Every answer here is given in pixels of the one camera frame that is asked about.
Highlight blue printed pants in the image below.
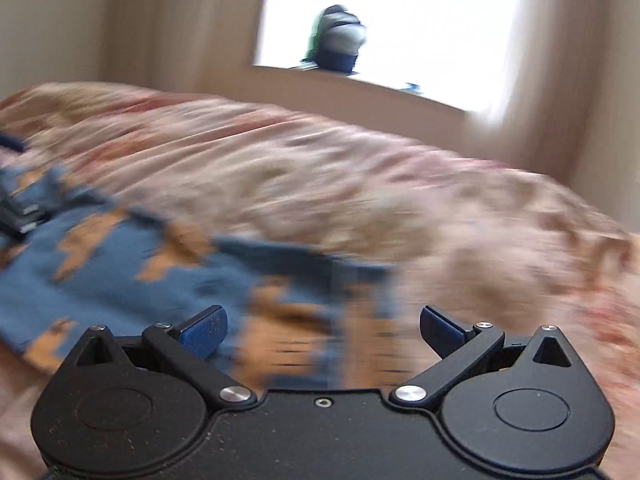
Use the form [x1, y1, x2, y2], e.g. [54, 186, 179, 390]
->
[0, 162, 401, 392]

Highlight white framed window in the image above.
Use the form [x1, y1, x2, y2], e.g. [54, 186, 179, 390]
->
[251, 0, 528, 117]

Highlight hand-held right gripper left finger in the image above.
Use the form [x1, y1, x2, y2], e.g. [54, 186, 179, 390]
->
[67, 305, 257, 407]

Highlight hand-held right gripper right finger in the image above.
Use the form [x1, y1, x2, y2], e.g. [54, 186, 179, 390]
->
[390, 305, 576, 407]

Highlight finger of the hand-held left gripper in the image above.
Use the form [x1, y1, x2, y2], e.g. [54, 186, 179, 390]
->
[0, 131, 27, 154]
[0, 192, 45, 242]

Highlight floral pink blanket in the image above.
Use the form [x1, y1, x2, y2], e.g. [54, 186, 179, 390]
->
[0, 81, 640, 476]

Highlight beige curtain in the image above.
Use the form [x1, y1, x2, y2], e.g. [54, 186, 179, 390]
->
[492, 0, 608, 181]
[102, 0, 273, 95]

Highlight dark blue backpack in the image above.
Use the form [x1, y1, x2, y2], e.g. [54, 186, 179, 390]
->
[300, 4, 369, 74]

